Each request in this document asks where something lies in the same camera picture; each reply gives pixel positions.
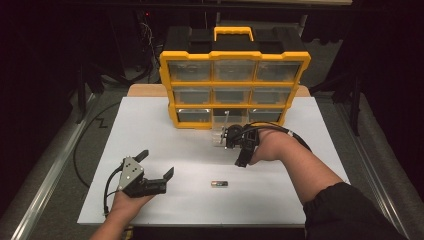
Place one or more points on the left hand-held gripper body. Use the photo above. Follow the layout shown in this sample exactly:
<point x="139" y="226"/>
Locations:
<point x="131" y="175"/>

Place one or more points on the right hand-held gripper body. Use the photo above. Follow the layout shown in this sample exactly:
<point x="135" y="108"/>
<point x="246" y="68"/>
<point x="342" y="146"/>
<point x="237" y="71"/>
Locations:
<point x="241" y="138"/>

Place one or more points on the clear plastic drawer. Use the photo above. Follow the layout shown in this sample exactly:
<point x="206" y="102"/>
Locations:
<point x="216" y="138"/>

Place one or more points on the black gold battery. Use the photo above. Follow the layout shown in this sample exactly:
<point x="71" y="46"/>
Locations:
<point x="219" y="184"/>

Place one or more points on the yellow black drawer organizer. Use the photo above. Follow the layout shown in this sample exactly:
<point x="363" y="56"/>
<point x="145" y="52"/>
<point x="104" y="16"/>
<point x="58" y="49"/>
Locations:
<point x="233" y="55"/>

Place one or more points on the person's left hand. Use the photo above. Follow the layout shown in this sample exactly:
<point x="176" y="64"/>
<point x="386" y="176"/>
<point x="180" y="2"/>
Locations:
<point x="126" y="205"/>

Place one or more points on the person's right hand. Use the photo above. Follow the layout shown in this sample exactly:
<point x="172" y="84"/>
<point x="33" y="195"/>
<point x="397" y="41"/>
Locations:
<point x="273" y="146"/>

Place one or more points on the black metal stand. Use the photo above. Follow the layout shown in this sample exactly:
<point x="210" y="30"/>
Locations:
<point x="356" y="110"/>
<point x="81" y="100"/>

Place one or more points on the grid of clear drawers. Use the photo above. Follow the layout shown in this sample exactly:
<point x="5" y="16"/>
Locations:
<point x="190" y="70"/>

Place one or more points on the person's black sleeve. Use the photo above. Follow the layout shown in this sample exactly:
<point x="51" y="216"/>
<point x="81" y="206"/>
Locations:
<point x="346" y="216"/>

